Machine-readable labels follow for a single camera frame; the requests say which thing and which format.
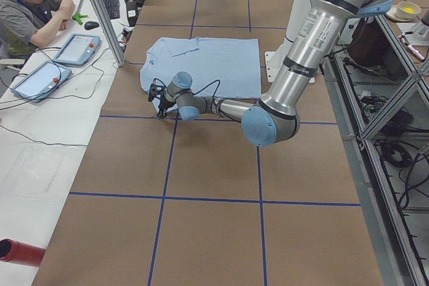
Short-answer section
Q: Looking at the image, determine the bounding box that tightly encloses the black computer mouse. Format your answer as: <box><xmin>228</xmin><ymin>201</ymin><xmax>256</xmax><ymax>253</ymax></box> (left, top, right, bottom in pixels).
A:
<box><xmin>84</xmin><ymin>21</ymin><xmax>99</xmax><ymax>30</ymax></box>

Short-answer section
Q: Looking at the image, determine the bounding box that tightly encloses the brown paper table cover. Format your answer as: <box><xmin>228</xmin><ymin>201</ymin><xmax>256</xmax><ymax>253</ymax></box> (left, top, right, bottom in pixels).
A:
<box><xmin>34</xmin><ymin>0</ymin><xmax>398</xmax><ymax>285</ymax></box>

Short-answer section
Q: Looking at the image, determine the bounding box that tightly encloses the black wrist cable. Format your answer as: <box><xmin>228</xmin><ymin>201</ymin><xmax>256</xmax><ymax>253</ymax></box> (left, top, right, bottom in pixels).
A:
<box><xmin>152</xmin><ymin>78</ymin><xmax>222</xmax><ymax>99</ymax></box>

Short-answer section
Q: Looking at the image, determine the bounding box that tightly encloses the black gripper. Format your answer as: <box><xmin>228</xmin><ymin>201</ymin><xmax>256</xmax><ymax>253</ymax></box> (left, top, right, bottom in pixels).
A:
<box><xmin>157</xmin><ymin>94</ymin><xmax>172</xmax><ymax>118</ymax></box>

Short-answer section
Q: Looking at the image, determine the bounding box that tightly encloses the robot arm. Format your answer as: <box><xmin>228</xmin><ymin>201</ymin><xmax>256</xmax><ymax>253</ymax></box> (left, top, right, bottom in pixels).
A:
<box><xmin>149</xmin><ymin>0</ymin><xmax>393</xmax><ymax>147</ymax></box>

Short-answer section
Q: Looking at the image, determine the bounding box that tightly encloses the far teach pendant tablet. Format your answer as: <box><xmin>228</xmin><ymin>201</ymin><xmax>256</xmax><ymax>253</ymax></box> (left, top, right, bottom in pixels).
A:
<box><xmin>52</xmin><ymin>33</ymin><xmax>101</xmax><ymax>66</ymax></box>

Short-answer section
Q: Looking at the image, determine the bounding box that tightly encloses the teach pendant tablet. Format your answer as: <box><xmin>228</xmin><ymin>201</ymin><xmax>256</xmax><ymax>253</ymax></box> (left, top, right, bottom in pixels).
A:
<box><xmin>52</xmin><ymin>33</ymin><xmax>101</xmax><ymax>66</ymax></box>
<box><xmin>10</xmin><ymin>61</ymin><xmax>72</xmax><ymax>102</ymax></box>

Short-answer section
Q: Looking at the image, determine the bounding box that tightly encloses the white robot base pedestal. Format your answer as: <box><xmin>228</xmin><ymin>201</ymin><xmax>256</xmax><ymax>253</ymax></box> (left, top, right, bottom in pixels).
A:
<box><xmin>263</xmin><ymin>0</ymin><xmax>318</xmax><ymax>84</ymax></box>

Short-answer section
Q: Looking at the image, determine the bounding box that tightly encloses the aluminium frame post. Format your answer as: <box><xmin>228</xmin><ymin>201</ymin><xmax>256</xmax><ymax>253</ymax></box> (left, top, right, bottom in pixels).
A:
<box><xmin>90</xmin><ymin>0</ymin><xmax>125</xmax><ymax>67</ymax></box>

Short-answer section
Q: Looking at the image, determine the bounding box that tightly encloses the light blue t-shirt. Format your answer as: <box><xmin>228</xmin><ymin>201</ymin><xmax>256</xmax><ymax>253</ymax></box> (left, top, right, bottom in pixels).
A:
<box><xmin>140</xmin><ymin>38</ymin><xmax>261</xmax><ymax>98</ymax></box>

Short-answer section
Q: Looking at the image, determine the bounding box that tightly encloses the clear plastic sheet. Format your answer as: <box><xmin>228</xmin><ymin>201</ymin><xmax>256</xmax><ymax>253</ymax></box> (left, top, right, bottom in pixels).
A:
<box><xmin>1</xmin><ymin>145</ymin><xmax>74</xmax><ymax>201</ymax></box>

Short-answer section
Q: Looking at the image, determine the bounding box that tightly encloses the seated person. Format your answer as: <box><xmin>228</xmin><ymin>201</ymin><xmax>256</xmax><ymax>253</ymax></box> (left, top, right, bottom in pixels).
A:
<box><xmin>1</xmin><ymin>0</ymin><xmax>74</xmax><ymax>59</ymax></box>

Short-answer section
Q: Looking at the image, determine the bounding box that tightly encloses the black keyboard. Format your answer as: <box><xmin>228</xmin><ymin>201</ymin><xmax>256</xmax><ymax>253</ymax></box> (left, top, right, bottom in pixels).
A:
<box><xmin>103</xmin><ymin>0</ymin><xmax>120</xmax><ymax>19</ymax></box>

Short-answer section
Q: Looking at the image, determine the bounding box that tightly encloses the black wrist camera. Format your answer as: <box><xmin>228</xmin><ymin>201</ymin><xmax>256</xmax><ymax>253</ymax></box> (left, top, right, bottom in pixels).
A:
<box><xmin>147</xmin><ymin>83</ymin><xmax>165</xmax><ymax>102</ymax></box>

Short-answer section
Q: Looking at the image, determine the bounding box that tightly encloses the red cylinder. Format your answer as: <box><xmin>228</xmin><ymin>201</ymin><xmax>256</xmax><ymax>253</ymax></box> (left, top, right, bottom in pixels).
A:
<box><xmin>1</xmin><ymin>238</ymin><xmax>46</xmax><ymax>267</ymax></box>

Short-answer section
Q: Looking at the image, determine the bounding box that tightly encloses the near teach pendant tablet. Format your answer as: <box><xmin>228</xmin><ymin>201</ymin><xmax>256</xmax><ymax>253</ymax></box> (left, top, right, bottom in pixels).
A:
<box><xmin>10</xmin><ymin>61</ymin><xmax>72</xmax><ymax>102</ymax></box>

